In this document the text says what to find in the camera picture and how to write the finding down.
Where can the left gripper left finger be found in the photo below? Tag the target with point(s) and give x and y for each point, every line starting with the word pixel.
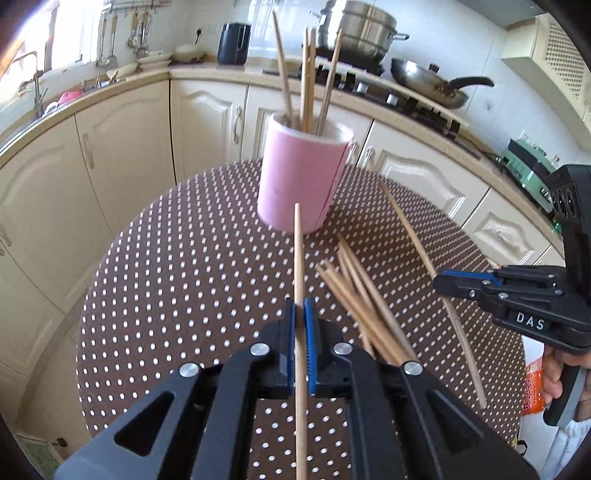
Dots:
pixel 197 423

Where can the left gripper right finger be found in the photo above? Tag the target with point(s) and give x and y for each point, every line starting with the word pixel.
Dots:
pixel 403 422

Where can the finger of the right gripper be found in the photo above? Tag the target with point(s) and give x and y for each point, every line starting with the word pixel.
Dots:
pixel 474 286
pixel 529 276

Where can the right hand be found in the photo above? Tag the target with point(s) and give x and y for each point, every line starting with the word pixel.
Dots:
pixel 552 388

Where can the green countertop appliance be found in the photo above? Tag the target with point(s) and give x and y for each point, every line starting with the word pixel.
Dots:
pixel 529 168

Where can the brown polka dot tablecloth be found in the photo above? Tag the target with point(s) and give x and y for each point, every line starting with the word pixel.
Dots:
pixel 196 275

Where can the black gas cooktop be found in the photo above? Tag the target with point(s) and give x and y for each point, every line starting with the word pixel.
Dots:
pixel 338 97

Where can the pink cylindrical utensil holder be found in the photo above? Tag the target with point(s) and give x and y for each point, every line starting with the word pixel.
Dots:
pixel 300 168

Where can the stone board over cooktop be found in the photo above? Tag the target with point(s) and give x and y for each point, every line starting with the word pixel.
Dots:
pixel 391 95

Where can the stainless steel steamer pot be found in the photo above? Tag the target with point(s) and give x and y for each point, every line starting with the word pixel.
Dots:
pixel 368 32

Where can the black electric kettle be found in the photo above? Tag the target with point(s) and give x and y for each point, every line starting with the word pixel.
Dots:
pixel 233 44

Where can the red bowl in sink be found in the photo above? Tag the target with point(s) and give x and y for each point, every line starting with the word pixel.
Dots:
pixel 68 96

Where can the chrome sink faucet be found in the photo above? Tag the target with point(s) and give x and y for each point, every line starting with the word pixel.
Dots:
pixel 38 94

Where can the steel wok with black handle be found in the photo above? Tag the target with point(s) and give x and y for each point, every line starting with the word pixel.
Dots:
pixel 427 82

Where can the wall utensil rack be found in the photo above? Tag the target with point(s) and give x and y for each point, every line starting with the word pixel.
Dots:
pixel 109 6

